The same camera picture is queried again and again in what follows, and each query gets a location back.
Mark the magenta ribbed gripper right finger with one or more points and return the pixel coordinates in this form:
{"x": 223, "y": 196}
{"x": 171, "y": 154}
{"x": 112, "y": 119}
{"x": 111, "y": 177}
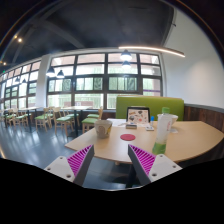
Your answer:
{"x": 150, "y": 167}

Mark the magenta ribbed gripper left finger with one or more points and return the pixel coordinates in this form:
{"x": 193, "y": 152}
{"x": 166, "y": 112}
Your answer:
{"x": 74, "y": 167}

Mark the red round coaster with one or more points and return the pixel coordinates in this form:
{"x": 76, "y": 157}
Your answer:
{"x": 127, "y": 137}

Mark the small stacked card box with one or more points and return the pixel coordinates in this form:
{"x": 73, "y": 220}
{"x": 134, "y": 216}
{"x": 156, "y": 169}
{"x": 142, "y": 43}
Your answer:
{"x": 131, "y": 126}

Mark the beige paper cup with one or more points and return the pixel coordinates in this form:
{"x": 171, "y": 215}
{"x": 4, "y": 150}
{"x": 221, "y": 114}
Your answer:
{"x": 103, "y": 128}

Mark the small blue-capped bottle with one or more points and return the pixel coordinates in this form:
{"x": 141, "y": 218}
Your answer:
{"x": 150, "y": 126}

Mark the clear bottle green cap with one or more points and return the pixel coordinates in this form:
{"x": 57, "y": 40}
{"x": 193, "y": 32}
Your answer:
{"x": 163, "y": 129}

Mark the wooden chair green seat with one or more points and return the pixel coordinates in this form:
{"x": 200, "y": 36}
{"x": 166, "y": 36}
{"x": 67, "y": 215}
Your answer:
{"x": 43, "y": 120}
{"x": 63, "y": 122}
{"x": 89, "y": 121}
{"x": 21, "y": 117}

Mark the colourful printed sign stand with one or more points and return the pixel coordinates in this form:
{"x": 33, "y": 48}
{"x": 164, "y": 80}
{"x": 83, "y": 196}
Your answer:
{"x": 138, "y": 115}

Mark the white bowl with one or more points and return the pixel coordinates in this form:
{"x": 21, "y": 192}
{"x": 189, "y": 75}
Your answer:
{"x": 174, "y": 119}

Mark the light wooden dining table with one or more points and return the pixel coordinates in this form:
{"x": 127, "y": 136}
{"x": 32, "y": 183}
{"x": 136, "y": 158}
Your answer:
{"x": 28, "y": 111}
{"x": 76, "y": 110}

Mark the green upholstered booth bench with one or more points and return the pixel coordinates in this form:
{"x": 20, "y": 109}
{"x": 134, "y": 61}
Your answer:
{"x": 154, "y": 103}

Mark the dark pendant lamp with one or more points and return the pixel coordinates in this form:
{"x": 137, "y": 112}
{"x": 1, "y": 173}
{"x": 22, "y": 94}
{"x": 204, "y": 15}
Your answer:
{"x": 50, "y": 72}
{"x": 60, "y": 74}
{"x": 125, "y": 56}

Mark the long linear ceiling light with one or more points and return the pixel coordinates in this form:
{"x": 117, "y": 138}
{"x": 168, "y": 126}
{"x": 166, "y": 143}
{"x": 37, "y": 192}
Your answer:
{"x": 156, "y": 49}

